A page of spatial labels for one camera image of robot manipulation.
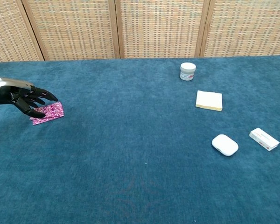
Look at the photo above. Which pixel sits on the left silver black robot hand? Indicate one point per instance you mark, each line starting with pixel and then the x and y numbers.
pixel 11 92

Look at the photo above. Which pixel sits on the blue carpet table mat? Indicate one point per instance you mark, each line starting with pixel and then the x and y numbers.
pixel 135 151

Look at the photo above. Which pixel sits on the woven bamboo folding screen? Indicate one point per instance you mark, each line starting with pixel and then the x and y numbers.
pixel 158 28

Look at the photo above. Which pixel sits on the small white labelled jar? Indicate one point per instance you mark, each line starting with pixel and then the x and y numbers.
pixel 188 72

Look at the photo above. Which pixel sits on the pale yellow sticky note pad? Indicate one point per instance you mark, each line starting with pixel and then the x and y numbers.
pixel 209 100

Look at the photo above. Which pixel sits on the white earbuds charging case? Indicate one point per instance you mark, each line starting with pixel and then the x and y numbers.
pixel 225 144

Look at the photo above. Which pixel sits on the small white orange-print box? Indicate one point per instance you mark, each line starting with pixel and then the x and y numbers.
pixel 264 139

